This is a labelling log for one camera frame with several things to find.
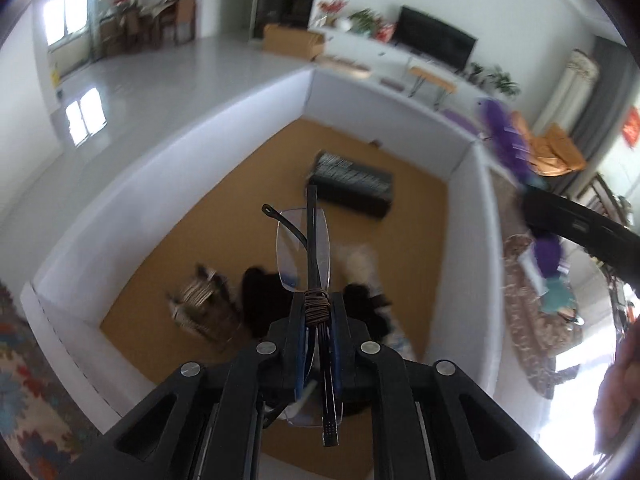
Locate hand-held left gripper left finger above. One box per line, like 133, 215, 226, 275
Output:
55, 292, 308, 480

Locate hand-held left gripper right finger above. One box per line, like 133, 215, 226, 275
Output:
322, 292, 571, 480

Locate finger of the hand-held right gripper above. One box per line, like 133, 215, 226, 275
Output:
520, 185, 640, 297

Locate brown coil hair tie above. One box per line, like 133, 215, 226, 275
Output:
299, 289, 332, 328

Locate black scrunchie with chain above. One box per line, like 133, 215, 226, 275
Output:
240, 266, 296, 338

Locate rimless glasses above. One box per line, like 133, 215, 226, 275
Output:
262, 185, 346, 448

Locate purple teal hair accessory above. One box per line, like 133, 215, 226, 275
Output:
474, 97, 578, 318

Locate large rhinestone hair claw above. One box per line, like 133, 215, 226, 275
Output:
167, 265, 241, 341

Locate black cardboard box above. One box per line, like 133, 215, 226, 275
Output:
306, 150, 396, 219

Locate white cardboard storage box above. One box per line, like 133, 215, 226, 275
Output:
20, 66, 507, 480

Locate person's right hand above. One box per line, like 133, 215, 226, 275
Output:
595, 310, 640, 456

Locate dark wooden chair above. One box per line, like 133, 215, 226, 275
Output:
575, 172, 631, 226

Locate orange lounge chair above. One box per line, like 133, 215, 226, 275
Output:
512, 112, 587, 177

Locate grey curtain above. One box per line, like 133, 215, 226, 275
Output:
560, 35, 631, 196

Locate standing air conditioner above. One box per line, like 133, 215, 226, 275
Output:
532, 49, 601, 136

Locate large leafy potted plant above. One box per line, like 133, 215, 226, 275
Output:
485, 65, 521, 96

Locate wooden bench with metal legs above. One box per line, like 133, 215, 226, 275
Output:
407, 66, 458, 106

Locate black television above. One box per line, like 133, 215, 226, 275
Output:
395, 5, 478, 73

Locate white television cabinet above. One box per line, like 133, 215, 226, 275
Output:
310, 27, 481, 111

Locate patterned rug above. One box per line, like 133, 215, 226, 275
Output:
0, 280, 106, 480

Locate green potted plant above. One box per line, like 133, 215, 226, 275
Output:
350, 8, 378, 36

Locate open brown cardboard box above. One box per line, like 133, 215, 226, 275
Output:
262, 23, 326, 63

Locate red flower plant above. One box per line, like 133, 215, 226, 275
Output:
317, 0, 348, 26

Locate wooden furniture set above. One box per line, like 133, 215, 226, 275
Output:
97, 0, 198, 58

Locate red wall hanging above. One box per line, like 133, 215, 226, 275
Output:
621, 107, 640, 148

